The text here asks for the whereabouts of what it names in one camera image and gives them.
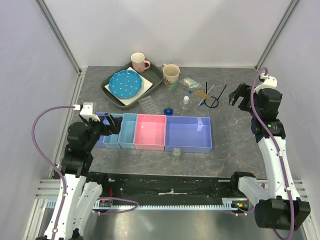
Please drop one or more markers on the test tube brush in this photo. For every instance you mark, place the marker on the test tube brush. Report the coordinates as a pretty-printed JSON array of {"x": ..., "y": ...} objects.
[{"x": 202, "y": 94}]

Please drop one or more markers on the blue polka dot plate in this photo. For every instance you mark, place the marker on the blue polka dot plate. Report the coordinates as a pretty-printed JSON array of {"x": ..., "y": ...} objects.
[{"x": 125, "y": 84}]

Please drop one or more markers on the large purple bin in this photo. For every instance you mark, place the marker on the large purple bin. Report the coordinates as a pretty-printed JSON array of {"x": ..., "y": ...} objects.
[{"x": 191, "y": 134}]

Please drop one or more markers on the light blue cable duct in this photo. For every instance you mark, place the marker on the light blue cable duct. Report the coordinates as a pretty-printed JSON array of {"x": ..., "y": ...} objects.
[{"x": 225, "y": 205}]

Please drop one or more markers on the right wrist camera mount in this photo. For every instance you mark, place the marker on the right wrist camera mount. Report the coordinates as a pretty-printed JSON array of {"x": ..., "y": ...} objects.
[{"x": 267, "y": 81}]

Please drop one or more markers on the small glass beaker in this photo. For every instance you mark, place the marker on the small glass beaker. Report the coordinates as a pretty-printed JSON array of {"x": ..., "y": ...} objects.
[{"x": 176, "y": 153}]

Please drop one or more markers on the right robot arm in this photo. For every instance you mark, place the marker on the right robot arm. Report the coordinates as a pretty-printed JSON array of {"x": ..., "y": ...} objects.
[{"x": 280, "y": 206}]

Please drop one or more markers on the pink bin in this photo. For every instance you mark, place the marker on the pink bin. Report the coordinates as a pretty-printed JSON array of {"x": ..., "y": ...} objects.
[{"x": 150, "y": 132}]

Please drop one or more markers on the pink mug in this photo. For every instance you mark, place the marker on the pink mug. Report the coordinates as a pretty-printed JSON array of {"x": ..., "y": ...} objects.
[{"x": 139, "y": 62}]

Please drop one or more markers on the blue base graduated cylinder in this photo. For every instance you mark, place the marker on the blue base graduated cylinder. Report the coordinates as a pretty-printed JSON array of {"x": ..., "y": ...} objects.
[{"x": 168, "y": 110}]

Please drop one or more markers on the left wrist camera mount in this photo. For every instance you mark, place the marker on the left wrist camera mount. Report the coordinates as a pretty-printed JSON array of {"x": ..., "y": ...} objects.
[{"x": 86, "y": 111}]

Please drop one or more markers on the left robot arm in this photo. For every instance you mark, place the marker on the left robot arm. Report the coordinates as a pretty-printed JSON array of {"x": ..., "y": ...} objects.
[{"x": 77, "y": 195}]

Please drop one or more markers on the beige green floral mug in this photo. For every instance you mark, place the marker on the beige green floral mug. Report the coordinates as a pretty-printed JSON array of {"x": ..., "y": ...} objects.
[{"x": 171, "y": 74}]

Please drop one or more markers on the glass alcohol lamp white cap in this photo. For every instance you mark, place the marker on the glass alcohol lamp white cap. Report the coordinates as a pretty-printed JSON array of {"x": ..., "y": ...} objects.
[{"x": 185, "y": 103}]

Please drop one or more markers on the black wire ring stand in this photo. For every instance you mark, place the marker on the black wire ring stand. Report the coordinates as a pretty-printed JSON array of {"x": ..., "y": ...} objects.
[{"x": 214, "y": 101}]

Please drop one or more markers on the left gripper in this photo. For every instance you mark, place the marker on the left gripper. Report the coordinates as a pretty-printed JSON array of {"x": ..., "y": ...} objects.
[{"x": 114, "y": 128}]

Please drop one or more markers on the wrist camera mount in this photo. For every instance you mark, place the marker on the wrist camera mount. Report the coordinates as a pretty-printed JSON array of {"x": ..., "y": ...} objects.
[
  {"x": 267, "y": 81},
  {"x": 86, "y": 111}
]

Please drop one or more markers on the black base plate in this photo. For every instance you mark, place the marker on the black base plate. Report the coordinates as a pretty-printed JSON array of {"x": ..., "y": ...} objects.
[{"x": 168, "y": 190}]

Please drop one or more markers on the plastic bag of cotton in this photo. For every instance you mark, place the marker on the plastic bag of cotton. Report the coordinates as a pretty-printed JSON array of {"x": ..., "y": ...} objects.
[{"x": 190, "y": 83}]

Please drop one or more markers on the light blue bin right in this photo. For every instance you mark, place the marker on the light blue bin right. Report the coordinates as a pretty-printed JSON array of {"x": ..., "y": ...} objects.
[{"x": 127, "y": 132}]

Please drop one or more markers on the small purple bin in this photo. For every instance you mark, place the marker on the small purple bin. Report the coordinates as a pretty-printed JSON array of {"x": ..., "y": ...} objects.
[{"x": 100, "y": 142}]

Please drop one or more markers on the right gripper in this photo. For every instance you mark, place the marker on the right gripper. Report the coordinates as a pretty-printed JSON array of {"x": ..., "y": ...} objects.
[{"x": 244, "y": 90}]

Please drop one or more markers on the dark grey tray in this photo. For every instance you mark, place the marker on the dark grey tray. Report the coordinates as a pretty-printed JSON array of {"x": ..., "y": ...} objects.
[{"x": 152, "y": 80}]

